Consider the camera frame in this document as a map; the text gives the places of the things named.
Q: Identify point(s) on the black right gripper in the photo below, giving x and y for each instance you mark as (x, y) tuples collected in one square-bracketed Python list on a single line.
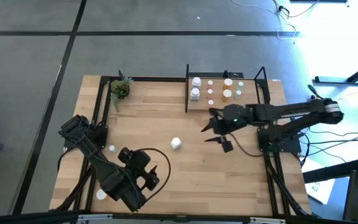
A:
[(233, 116)]

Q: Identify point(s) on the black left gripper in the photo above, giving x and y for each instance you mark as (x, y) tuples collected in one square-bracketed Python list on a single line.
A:
[(149, 182)]

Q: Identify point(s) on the white plastic bottle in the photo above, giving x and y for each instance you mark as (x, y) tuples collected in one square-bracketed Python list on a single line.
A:
[(176, 142)]

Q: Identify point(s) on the small pink pill bottle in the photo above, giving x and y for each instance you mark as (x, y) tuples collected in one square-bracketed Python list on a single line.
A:
[(209, 92), (210, 82)]

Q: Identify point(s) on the white melatonin bottle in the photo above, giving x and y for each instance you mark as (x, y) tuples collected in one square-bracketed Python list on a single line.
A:
[(196, 82), (194, 92)]

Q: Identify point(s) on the large white-capped bottle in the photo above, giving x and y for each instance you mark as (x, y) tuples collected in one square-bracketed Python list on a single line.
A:
[(100, 194)]

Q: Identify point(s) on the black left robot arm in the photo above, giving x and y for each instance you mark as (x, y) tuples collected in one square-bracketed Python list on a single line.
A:
[(104, 169)]

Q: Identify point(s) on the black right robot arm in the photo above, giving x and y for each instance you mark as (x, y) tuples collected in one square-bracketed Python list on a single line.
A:
[(291, 110)]

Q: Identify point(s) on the black box behind shelf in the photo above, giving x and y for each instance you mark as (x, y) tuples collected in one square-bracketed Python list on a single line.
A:
[(234, 75)]

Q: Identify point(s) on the green potted plant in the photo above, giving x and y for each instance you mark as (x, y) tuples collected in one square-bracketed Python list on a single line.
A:
[(120, 88)]

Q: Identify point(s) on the white printed paper sheet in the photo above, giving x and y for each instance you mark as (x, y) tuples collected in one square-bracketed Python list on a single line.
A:
[(319, 186)]

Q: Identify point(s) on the black floor beam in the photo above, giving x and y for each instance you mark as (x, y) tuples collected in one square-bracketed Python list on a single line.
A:
[(331, 174)]

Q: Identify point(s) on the black desk leg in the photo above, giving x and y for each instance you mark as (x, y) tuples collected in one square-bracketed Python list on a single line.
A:
[(346, 80)]

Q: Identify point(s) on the wooden shelf with black frame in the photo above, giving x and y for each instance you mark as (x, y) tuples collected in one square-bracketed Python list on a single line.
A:
[(247, 99)]

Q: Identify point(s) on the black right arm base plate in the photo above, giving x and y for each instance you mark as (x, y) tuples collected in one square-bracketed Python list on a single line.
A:
[(286, 146)]

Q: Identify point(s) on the black table rail frame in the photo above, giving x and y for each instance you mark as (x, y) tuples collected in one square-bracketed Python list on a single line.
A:
[(166, 79)]

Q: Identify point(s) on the silver frame bracket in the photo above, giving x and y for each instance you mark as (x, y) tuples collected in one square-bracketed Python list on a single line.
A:
[(267, 220), (93, 216)]

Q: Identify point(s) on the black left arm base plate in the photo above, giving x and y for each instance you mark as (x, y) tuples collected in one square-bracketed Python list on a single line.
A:
[(68, 145)]

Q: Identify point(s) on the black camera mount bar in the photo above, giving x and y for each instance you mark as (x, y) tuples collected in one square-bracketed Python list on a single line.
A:
[(42, 217)]

